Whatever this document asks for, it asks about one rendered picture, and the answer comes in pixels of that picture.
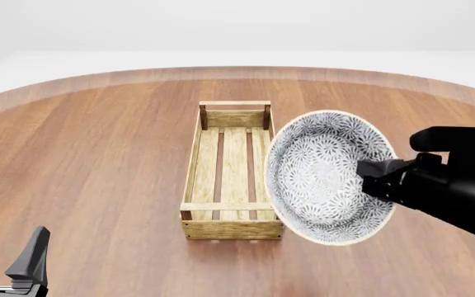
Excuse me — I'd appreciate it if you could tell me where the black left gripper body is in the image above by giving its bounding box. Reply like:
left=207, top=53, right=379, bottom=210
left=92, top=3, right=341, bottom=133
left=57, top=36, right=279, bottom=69
left=0, top=277, right=50, bottom=297

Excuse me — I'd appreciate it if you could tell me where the wooden slat tray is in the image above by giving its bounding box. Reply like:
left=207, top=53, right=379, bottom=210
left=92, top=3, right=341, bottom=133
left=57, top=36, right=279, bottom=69
left=179, top=100, right=285, bottom=241

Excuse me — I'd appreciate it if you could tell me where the grey floral patterned bowl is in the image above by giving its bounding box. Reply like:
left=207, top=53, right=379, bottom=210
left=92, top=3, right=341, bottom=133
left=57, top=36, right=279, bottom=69
left=264, top=109, right=397, bottom=248

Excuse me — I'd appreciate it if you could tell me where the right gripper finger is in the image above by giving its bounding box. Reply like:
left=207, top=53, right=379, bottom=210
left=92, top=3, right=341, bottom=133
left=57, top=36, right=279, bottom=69
left=355, top=158, right=408, bottom=179

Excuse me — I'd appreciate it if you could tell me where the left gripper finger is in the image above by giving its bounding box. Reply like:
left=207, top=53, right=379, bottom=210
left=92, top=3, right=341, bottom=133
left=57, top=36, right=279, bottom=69
left=5, top=225, right=52, bottom=287

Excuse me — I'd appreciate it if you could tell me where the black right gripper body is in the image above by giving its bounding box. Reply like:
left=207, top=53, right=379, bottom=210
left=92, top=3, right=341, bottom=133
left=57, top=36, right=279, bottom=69
left=361, top=170, right=408, bottom=204

